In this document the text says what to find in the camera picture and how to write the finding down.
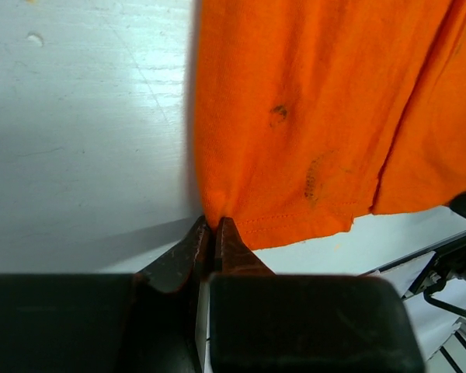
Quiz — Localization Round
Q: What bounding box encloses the orange t shirt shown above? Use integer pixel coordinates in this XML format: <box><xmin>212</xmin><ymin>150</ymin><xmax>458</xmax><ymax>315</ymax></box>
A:
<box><xmin>193</xmin><ymin>1</ymin><xmax>466</xmax><ymax>249</ymax></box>

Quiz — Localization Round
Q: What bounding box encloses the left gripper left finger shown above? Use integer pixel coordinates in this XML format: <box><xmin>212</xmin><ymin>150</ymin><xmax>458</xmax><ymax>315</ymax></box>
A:
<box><xmin>0</xmin><ymin>218</ymin><xmax>210</xmax><ymax>372</ymax></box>

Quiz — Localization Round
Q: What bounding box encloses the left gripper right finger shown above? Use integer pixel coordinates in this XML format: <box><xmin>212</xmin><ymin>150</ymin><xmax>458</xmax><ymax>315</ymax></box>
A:
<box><xmin>209</xmin><ymin>218</ymin><xmax>426</xmax><ymax>372</ymax></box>

